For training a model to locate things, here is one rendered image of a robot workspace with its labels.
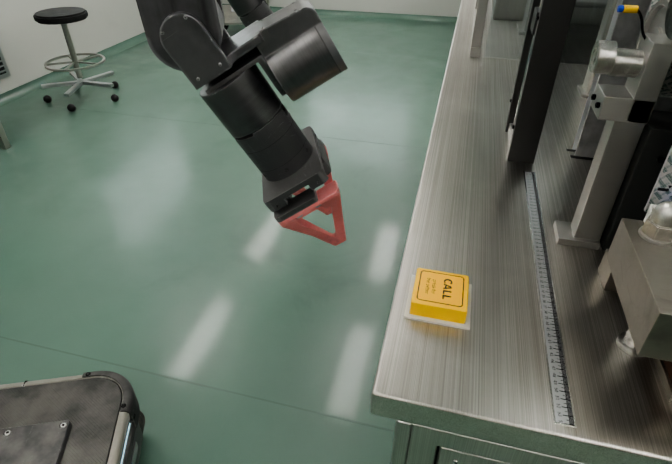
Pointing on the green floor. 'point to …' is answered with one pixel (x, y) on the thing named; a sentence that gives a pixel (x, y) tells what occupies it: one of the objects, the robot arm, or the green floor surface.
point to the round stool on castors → (72, 53)
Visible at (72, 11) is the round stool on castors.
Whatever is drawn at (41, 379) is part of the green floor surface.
